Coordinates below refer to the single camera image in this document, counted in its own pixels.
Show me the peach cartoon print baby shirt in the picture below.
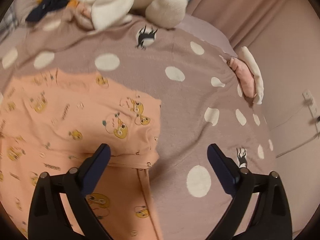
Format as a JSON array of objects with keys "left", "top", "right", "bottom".
[{"left": 1, "top": 69, "right": 162, "bottom": 239}]

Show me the mauve polka dot blanket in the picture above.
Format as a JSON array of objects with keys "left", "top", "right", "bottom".
[{"left": 1, "top": 10, "right": 275, "bottom": 239}]

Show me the pink folded garment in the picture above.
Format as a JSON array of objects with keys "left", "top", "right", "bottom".
[{"left": 229, "top": 57, "right": 256, "bottom": 98}]

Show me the white folded cloth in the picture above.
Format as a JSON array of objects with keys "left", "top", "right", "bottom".
[{"left": 238, "top": 46, "right": 264, "bottom": 105}]

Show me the pink curtain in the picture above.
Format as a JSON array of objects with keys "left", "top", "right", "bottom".
[{"left": 187, "top": 0, "right": 287, "bottom": 50}]

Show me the navy blue garment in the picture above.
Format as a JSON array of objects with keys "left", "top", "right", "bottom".
[{"left": 25, "top": 0, "right": 69, "bottom": 23}]

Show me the white plush goose toy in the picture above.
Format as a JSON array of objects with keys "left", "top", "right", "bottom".
[{"left": 75, "top": 0, "right": 188, "bottom": 30}]

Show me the wall power socket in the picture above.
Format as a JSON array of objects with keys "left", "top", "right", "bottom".
[{"left": 302, "top": 89, "right": 319, "bottom": 119}]

